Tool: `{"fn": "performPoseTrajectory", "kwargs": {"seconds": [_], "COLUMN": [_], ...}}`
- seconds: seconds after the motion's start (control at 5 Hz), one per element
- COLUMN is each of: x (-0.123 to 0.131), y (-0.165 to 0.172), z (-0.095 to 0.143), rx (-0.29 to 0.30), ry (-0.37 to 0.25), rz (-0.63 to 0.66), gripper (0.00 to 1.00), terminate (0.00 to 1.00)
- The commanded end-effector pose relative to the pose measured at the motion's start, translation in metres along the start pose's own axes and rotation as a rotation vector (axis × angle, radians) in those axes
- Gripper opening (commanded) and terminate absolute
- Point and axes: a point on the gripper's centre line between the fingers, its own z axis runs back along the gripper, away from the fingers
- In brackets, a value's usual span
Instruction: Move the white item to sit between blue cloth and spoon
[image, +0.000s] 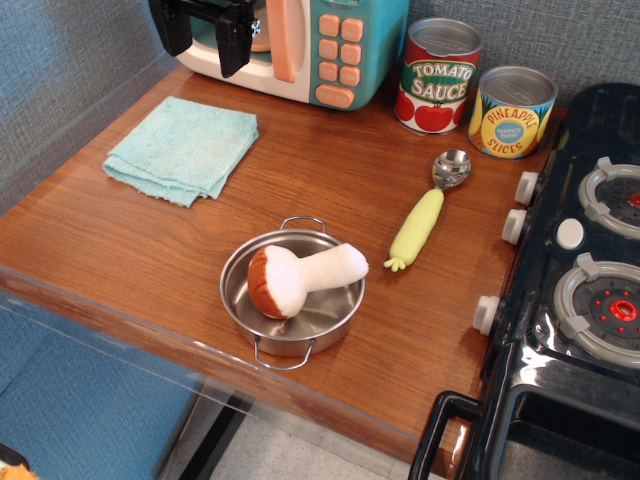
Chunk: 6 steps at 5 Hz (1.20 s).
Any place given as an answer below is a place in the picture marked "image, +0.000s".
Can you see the tomato sauce can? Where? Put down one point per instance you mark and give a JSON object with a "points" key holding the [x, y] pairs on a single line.
{"points": [[440, 63]]}

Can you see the pineapple slices can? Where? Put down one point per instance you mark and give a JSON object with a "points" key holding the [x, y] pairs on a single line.
{"points": [[513, 106]]}

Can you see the teal toy microwave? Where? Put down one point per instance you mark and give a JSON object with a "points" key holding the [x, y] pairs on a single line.
{"points": [[333, 54]]}

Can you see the orange plush toy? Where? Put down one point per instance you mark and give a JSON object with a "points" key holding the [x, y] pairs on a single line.
{"points": [[17, 472]]}

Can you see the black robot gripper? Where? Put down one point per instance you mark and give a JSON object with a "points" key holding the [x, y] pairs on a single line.
{"points": [[236, 25]]}

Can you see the small stainless steel pot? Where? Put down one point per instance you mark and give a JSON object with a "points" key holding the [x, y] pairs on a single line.
{"points": [[325, 318]]}

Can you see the spoon with green handle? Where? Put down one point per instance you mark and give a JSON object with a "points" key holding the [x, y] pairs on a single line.
{"points": [[449, 170]]}

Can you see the black toy stove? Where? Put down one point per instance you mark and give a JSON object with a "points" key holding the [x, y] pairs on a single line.
{"points": [[560, 397]]}

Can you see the light blue folded cloth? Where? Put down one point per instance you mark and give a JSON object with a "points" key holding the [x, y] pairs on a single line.
{"points": [[182, 151]]}

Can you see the white plush mushroom toy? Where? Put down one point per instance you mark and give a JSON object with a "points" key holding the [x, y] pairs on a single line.
{"points": [[279, 281]]}

